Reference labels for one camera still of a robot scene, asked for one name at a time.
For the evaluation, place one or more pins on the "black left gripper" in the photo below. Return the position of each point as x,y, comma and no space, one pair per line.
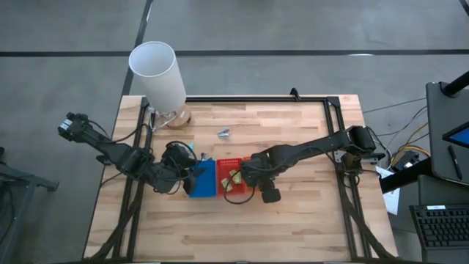
177,155

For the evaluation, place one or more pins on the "white paper sheet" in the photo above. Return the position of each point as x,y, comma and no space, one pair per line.
392,201

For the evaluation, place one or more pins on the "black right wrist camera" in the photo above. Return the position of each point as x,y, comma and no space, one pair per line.
271,195

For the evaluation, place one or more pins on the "blue plastic basket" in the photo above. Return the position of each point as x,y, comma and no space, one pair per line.
207,181

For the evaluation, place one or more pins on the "black pole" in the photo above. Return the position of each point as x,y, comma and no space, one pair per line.
456,86

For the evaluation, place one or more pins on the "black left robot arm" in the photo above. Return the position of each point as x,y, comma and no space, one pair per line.
121,155

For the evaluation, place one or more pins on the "grey metal stand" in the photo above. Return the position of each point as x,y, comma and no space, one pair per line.
22,181

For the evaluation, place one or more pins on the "grey laptop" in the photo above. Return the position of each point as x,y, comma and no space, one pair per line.
439,146

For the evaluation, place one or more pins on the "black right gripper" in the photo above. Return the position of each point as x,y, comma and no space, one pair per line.
256,174

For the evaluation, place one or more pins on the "black arched bracket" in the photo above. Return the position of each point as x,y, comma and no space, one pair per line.
295,94

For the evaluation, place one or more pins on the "black keyboard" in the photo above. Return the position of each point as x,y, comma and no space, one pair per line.
439,227

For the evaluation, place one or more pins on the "round wooden lamp base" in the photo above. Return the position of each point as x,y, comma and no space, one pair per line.
182,118

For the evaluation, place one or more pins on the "white lamp shade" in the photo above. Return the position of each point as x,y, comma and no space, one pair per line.
161,84

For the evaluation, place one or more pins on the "red plastic basket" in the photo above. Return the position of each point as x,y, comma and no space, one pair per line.
224,166

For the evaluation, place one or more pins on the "small silver metal object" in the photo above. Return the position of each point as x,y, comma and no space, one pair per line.
224,133

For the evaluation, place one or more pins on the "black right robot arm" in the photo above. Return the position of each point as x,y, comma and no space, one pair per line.
311,148

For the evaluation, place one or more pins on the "black pen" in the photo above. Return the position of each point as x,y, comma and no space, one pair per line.
454,161

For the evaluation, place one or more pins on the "black power strip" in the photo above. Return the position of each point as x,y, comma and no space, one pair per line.
406,160

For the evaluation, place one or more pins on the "black table frame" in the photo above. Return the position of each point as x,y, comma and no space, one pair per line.
256,99

